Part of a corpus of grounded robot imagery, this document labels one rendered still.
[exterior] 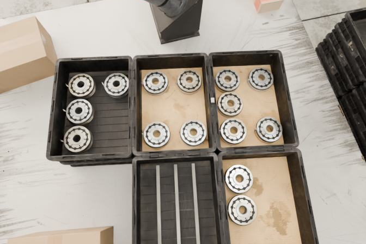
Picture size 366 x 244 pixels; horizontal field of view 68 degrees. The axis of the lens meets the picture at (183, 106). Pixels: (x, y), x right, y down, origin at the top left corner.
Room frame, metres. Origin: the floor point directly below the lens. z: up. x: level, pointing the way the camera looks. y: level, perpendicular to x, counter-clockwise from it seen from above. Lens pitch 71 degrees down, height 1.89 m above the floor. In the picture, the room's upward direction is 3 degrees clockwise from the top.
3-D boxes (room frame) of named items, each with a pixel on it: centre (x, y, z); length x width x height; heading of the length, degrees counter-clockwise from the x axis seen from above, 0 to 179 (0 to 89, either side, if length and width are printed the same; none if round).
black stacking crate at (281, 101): (0.38, -0.26, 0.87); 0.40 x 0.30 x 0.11; 6
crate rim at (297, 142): (0.38, -0.26, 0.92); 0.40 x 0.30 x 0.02; 6
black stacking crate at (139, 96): (0.35, 0.04, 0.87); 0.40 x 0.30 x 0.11; 6
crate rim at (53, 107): (0.32, 0.34, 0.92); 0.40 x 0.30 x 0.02; 6
